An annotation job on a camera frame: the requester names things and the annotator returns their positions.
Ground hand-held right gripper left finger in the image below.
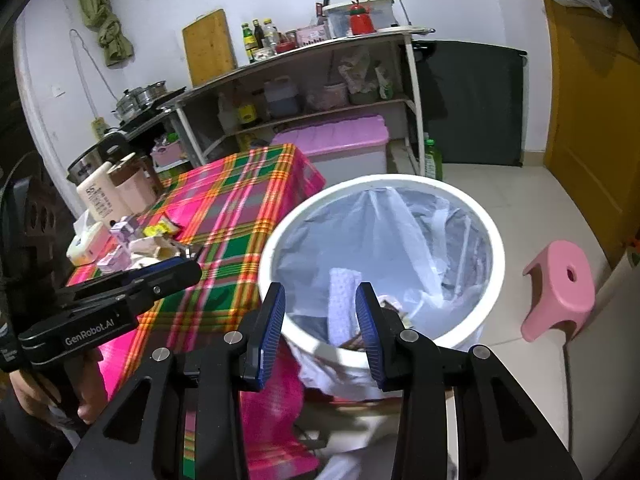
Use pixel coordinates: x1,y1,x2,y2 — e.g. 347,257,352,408
57,282,286,480

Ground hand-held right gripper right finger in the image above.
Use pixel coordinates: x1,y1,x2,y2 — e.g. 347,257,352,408
355,282,583,480

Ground white round trash bin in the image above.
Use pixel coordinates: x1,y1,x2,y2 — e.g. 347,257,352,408
258,174,503,401

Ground stainless steel electric pot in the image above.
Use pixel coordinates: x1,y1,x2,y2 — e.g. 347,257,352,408
66,132,136,186

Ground beige brown-banded jug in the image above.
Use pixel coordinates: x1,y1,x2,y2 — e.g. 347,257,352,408
107,152,158,213

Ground clear plastic bin liner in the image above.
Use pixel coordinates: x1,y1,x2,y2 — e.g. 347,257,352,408
272,185,493,396

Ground person's left hand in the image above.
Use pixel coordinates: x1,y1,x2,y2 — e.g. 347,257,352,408
7,350,108,428

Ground clear plastic storage box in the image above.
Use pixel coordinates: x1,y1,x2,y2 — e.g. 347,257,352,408
322,0,398,38

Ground purple milk carton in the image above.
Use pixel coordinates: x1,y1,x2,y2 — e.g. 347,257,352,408
110,215,140,241

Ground pink knife holder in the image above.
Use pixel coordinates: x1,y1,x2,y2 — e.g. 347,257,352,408
296,0,331,47

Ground dark snack wrapper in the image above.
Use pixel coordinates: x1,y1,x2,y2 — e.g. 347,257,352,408
377,296,416,331

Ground soft tissue pack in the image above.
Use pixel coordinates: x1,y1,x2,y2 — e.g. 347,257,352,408
67,209,115,267

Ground pink plastic stool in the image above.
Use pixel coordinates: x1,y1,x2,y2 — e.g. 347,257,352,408
521,240,596,343

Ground pink-lidded storage box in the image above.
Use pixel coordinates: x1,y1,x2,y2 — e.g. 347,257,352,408
271,114,390,176

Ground green-label sauce bottle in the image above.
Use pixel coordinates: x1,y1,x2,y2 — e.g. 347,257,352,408
241,22,256,63

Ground pink green plaid tablecloth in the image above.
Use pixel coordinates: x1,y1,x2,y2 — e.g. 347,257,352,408
65,144,328,480

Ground metal shelf counter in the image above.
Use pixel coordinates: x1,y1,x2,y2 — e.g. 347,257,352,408
125,25,431,176

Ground pink plastic tub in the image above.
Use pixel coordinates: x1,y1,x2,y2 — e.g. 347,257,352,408
306,81,349,111

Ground lilac foam net sleeve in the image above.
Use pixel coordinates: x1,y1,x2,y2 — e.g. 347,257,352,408
327,267,363,348

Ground white paper wrapper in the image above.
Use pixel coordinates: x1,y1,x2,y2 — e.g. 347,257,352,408
127,234,193,268

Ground pink basket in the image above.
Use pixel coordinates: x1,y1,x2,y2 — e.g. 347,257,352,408
150,137,190,168

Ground wooden cutting board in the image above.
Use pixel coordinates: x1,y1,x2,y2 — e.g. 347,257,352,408
182,8,238,88

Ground black cabinet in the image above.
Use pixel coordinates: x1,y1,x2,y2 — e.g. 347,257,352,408
412,40,528,167

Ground steel steamer pot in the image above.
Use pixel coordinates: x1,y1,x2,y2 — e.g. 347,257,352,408
142,80,168,106
116,87,146,122

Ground yellow wooden door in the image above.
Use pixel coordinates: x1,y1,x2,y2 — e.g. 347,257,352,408
542,0,640,271

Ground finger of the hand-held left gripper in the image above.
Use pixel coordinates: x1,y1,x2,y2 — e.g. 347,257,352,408
60,262,203,318
60,258,198,295

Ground crumpled shelf plastic bags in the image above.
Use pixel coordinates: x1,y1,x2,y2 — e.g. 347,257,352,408
337,55,381,93

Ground yellow green wrapper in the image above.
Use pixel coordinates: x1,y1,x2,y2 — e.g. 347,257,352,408
144,214,181,238

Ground hanging green cloth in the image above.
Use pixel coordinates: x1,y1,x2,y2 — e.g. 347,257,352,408
77,0,135,67

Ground green plastic bottle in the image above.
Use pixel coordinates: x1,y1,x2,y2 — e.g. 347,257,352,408
424,132,443,181

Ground red antlered bottle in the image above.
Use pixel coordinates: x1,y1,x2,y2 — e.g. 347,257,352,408
348,0,376,36

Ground translucent oil jug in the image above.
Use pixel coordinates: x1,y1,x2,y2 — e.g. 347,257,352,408
263,76,301,118

